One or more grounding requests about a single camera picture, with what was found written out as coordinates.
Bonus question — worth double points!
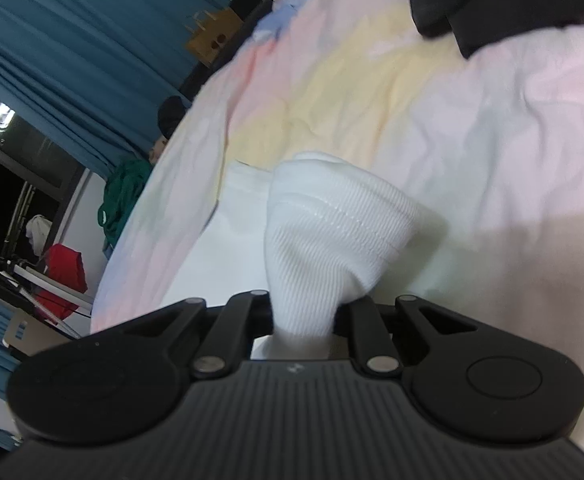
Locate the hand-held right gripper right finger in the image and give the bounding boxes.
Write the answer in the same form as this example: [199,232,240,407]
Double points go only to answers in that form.
[334,296,478,376]

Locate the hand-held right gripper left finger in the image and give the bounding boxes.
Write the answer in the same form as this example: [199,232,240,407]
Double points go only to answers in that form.
[122,290,273,378]

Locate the white pants with striped band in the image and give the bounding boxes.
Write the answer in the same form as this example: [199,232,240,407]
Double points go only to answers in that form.
[164,151,423,361]

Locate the green garment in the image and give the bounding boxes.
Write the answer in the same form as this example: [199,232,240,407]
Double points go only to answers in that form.
[96,159,155,252]

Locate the red garment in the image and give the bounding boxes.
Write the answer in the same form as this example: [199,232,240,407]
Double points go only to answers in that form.
[34,243,89,322]

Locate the pastel striped bed sheet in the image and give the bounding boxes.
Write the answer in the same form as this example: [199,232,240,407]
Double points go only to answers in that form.
[89,0,584,461]

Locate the cardboard box with blue marks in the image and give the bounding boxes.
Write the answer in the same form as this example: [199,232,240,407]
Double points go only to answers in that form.
[2,309,75,357]

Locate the white hanging garment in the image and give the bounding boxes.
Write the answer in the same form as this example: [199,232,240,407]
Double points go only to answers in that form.
[25,215,53,262]

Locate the metal drying rack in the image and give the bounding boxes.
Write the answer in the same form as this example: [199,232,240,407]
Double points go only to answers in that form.
[0,180,96,338]

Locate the brown cardboard box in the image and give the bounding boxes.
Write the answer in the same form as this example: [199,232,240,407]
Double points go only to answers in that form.
[186,7,246,68]

